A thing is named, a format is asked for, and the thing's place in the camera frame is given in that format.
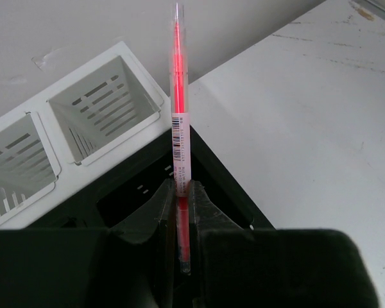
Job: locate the black slotted container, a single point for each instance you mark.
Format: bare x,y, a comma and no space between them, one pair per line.
119,192

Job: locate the white slotted container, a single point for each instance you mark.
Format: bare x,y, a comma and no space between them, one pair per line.
67,136

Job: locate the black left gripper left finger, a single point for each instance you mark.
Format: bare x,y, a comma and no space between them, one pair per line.
146,256

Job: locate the red highlighter pen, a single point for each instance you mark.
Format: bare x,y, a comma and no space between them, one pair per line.
180,129

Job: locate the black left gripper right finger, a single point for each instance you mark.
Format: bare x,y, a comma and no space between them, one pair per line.
203,216

